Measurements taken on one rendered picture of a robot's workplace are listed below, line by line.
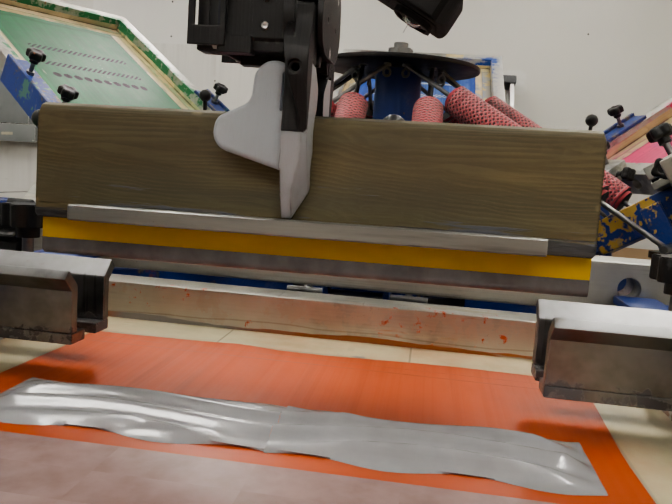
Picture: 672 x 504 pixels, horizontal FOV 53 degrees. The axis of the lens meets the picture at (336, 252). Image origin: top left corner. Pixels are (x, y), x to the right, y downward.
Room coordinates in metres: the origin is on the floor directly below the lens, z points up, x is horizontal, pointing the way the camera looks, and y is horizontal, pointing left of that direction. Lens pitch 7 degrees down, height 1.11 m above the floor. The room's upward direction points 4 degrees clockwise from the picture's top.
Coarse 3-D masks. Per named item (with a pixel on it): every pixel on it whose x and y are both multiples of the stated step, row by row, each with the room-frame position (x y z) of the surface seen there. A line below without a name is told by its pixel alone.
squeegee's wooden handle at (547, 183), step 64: (64, 128) 0.44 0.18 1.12; (128, 128) 0.44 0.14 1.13; (192, 128) 0.43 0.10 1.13; (320, 128) 0.42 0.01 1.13; (384, 128) 0.42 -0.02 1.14; (448, 128) 0.41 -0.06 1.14; (512, 128) 0.41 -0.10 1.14; (64, 192) 0.44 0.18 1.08; (128, 192) 0.44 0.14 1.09; (192, 192) 0.43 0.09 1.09; (256, 192) 0.42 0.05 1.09; (320, 192) 0.42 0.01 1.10; (384, 192) 0.41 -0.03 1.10; (448, 192) 0.41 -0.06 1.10; (512, 192) 0.40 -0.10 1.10; (576, 192) 0.40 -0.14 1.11; (576, 256) 0.40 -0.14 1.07
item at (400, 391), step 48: (336, 384) 0.48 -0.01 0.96; (384, 384) 0.48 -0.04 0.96; (432, 384) 0.49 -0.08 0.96; (480, 384) 0.50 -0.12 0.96; (528, 384) 0.51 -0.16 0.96; (528, 432) 0.41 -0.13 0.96; (576, 432) 0.41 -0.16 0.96; (288, 480) 0.32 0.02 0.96; (336, 480) 0.32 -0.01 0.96; (384, 480) 0.33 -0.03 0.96; (432, 480) 0.33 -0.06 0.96; (480, 480) 0.33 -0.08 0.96; (624, 480) 0.35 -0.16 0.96
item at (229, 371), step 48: (96, 336) 0.56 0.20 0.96; (144, 336) 0.57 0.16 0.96; (0, 384) 0.43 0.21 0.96; (144, 384) 0.45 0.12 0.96; (192, 384) 0.45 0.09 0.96; (240, 384) 0.46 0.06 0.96; (288, 384) 0.47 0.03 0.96; (0, 432) 0.35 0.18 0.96; (48, 432) 0.36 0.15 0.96; (96, 432) 0.36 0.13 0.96; (0, 480) 0.30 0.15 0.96; (48, 480) 0.30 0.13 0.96; (96, 480) 0.31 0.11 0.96; (144, 480) 0.31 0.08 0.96; (192, 480) 0.31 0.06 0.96; (240, 480) 0.32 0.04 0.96
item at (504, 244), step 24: (72, 216) 0.43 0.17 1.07; (96, 216) 0.42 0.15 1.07; (120, 216) 0.42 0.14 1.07; (144, 216) 0.42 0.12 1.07; (168, 216) 0.42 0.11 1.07; (192, 216) 0.42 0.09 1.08; (216, 216) 0.41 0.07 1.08; (240, 216) 0.41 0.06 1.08; (336, 240) 0.40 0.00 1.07; (360, 240) 0.40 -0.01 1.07; (384, 240) 0.40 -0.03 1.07; (408, 240) 0.40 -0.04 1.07; (432, 240) 0.40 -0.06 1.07; (456, 240) 0.39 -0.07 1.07; (480, 240) 0.39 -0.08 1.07; (504, 240) 0.39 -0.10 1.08; (528, 240) 0.39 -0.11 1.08
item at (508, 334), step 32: (128, 288) 0.63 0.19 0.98; (160, 288) 0.63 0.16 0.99; (192, 288) 0.62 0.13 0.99; (224, 288) 0.63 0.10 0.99; (256, 288) 0.64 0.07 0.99; (160, 320) 0.63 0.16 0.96; (192, 320) 0.62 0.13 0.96; (224, 320) 0.62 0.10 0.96; (256, 320) 0.61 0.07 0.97; (288, 320) 0.61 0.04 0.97; (320, 320) 0.61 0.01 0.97; (352, 320) 0.60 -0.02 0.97; (384, 320) 0.60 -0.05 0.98; (416, 320) 0.59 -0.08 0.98; (448, 320) 0.59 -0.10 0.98; (480, 320) 0.59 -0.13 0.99; (512, 320) 0.58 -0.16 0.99; (480, 352) 0.59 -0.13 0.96; (512, 352) 0.58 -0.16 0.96
